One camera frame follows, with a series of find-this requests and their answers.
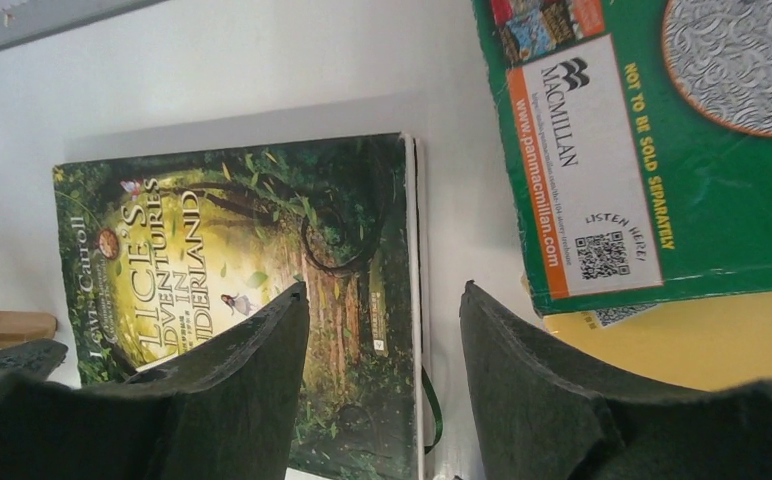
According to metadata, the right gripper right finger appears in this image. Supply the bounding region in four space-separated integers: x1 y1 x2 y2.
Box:
459 282 772 479

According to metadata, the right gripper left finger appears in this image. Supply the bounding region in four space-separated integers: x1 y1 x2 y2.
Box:
0 282 310 479

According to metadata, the Alice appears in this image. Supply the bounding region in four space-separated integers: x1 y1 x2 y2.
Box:
51 132 425 479

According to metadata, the wooden book rack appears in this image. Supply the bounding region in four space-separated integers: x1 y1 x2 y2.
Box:
0 310 58 348

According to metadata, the green Macmillan book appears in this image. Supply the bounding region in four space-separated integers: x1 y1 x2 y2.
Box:
473 1 772 316

